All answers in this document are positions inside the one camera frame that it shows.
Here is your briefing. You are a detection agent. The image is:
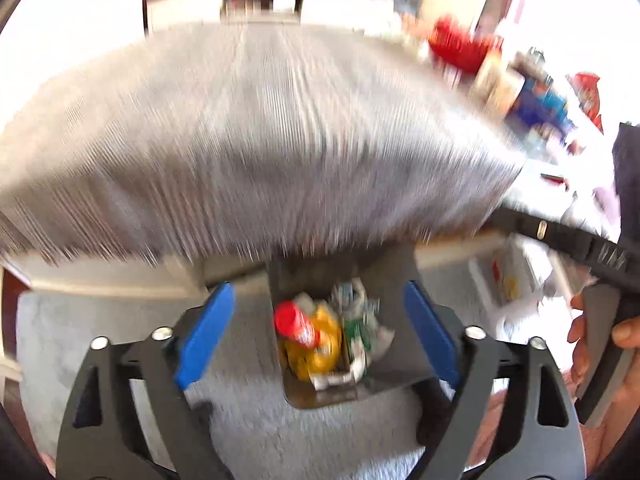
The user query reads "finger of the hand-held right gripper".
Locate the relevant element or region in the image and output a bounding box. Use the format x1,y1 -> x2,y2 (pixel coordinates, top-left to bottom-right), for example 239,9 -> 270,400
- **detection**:
492,208 -> 596,268

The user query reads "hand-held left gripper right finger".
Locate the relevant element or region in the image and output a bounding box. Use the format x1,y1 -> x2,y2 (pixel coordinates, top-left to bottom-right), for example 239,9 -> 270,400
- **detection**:
404,281 -> 586,480

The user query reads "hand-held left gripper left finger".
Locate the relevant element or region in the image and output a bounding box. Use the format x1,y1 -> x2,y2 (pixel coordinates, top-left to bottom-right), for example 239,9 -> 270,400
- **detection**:
56,282 -> 236,480

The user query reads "dark grey waste bin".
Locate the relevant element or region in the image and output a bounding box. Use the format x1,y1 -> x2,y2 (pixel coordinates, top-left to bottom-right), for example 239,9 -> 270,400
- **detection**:
267,252 -> 443,411

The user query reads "green white wrapper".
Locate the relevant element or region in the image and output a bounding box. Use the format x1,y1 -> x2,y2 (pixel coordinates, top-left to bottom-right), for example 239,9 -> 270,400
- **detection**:
339,279 -> 397,377

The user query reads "red capped can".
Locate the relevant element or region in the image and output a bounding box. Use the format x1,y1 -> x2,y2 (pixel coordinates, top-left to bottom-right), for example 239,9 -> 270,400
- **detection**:
273,301 -> 322,352

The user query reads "yellow snack bag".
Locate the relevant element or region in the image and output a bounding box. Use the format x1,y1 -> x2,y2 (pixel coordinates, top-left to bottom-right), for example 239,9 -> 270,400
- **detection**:
284,305 -> 345,382

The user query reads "person's right hand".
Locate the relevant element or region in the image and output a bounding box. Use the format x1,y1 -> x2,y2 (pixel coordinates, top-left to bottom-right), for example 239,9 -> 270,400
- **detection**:
567,294 -> 640,386

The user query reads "white bookshelf with books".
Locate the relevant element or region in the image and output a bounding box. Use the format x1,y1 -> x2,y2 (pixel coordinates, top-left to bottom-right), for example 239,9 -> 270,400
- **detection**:
469,234 -> 577,332

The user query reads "black slipper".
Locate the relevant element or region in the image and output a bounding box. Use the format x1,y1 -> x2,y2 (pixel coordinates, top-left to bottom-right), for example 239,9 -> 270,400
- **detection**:
416,379 -> 455,450
186,399 -> 217,443

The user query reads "grey fluffy rug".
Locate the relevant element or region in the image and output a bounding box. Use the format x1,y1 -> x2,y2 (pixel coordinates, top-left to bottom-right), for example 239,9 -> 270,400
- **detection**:
15,287 -> 503,473

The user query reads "blue printed package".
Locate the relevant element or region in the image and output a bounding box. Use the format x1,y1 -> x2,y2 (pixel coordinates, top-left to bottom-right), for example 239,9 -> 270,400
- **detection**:
505,74 -> 572,137

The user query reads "red snack bag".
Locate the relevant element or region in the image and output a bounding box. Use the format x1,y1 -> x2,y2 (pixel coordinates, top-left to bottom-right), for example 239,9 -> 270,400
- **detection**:
571,71 -> 605,132

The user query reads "beige round jar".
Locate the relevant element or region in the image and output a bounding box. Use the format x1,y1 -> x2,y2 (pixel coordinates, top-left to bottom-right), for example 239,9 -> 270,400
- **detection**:
474,54 -> 525,117

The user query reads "grey striped blanket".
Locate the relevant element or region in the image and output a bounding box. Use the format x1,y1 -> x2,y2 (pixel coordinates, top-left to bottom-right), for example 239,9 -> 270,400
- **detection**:
0,22 -> 526,268

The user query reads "red plastic bag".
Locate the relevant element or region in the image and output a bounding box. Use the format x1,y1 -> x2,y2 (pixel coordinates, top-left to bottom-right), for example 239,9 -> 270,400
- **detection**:
429,16 -> 505,75

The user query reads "white headboard shelf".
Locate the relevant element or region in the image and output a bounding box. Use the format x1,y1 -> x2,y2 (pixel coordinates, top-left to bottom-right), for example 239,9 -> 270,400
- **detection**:
144,0 -> 397,37

